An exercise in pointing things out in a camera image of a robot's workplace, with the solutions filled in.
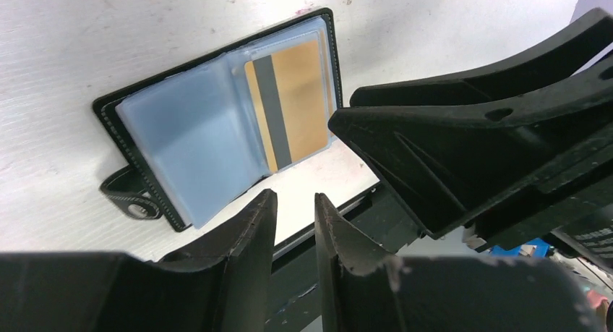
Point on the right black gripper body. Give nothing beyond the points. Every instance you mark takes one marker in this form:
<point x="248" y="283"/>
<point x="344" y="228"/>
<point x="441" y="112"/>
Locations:
<point x="576" y="219"/>

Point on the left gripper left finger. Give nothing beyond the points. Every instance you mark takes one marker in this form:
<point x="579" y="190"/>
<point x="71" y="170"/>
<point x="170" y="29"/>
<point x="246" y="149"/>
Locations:
<point x="218" y="282"/>

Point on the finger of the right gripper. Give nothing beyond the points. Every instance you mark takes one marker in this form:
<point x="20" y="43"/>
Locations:
<point x="542" y="65"/>
<point x="499" y="162"/>

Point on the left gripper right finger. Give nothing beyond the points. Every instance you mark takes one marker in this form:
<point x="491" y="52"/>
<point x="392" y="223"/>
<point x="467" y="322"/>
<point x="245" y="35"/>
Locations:
<point x="367" y="288"/>

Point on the black leather card holder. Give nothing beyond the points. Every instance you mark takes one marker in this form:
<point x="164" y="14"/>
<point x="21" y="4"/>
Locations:
<point x="190" y="135"/>

